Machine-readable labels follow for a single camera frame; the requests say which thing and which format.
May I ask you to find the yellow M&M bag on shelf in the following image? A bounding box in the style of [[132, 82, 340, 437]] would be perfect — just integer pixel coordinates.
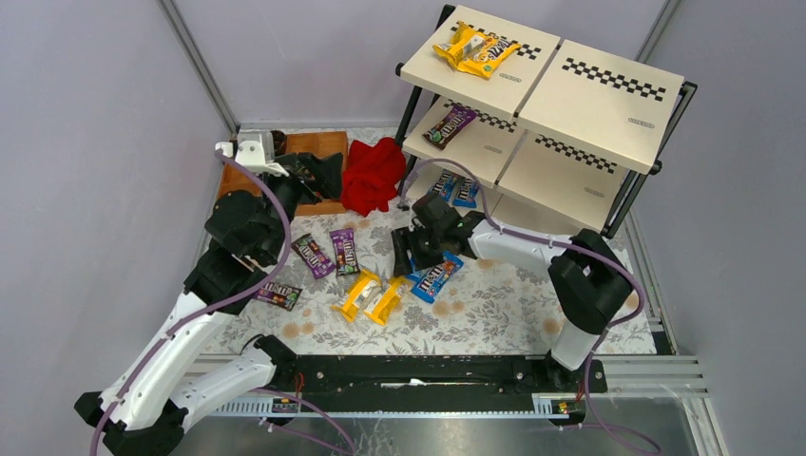
[[457, 34, 522, 79]]

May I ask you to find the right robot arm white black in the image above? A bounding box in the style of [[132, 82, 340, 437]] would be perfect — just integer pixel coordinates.
[[408, 193, 638, 371]]

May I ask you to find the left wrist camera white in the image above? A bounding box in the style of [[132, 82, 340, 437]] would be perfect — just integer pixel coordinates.
[[214, 130, 290, 176]]

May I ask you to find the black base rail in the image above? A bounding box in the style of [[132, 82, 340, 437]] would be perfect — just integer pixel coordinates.
[[251, 335, 584, 412]]

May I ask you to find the purple candy bag right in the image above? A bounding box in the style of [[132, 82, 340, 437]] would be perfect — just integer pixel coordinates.
[[330, 228, 360, 276]]

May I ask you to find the blue M&M bag bottom shelf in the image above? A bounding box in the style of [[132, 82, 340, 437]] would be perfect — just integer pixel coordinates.
[[429, 170, 460, 201]]

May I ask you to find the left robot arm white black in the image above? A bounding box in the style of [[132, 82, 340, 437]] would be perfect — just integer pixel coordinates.
[[74, 150, 313, 455]]

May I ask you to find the brown M&M bag on shelf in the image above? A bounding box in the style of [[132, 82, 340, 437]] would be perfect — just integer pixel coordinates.
[[422, 104, 477, 150]]

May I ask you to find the blue M&M bag on table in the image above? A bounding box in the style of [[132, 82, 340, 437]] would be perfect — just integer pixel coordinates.
[[411, 252, 464, 304]]

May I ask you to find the purple candy bag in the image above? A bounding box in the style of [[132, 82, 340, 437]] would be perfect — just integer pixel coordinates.
[[292, 234, 336, 279], [330, 228, 360, 276]]

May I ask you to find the wooden compartment tray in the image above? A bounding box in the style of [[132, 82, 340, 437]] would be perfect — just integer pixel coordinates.
[[214, 130, 348, 217]]

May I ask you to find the blue M&M bag moved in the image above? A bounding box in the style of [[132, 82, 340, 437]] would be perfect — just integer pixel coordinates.
[[452, 178, 481, 209]]

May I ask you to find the floral tablecloth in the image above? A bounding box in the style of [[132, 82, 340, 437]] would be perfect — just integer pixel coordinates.
[[188, 125, 656, 357]]

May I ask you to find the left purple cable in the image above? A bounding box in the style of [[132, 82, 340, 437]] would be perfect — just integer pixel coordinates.
[[87, 149, 294, 456]]

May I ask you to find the purple candy bag left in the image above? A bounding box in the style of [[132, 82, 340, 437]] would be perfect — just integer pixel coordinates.
[[292, 234, 336, 279]]

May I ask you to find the brown M&M bag on table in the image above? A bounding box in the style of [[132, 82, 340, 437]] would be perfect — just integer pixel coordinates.
[[253, 282, 302, 312]]

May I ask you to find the red cloth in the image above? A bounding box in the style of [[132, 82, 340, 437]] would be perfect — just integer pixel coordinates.
[[340, 137, 406, 217]]

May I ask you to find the yellow candy bag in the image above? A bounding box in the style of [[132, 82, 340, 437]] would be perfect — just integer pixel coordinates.
[[364, 276, 413, 326], [331, 270, 382, 322], [432, 21, 488, 69]]

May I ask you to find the cream three-tier shelf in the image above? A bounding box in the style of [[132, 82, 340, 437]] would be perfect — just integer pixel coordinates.
[[395, 5, 697, 238]]

